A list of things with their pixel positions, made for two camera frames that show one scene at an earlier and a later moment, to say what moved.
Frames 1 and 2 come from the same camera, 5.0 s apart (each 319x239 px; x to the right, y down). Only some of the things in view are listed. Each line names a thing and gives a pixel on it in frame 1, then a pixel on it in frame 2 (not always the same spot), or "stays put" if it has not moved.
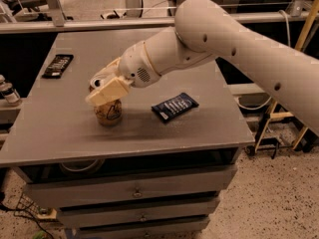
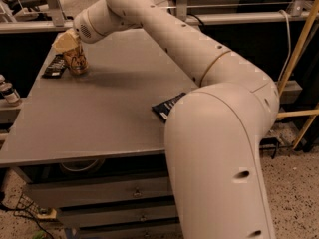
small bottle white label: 6,90 stays put
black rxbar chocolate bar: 57,67 stays put
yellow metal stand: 310,19 stays put
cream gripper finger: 116,88 to 68,40
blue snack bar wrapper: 174,107 stays put
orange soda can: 109,114 to 76,61
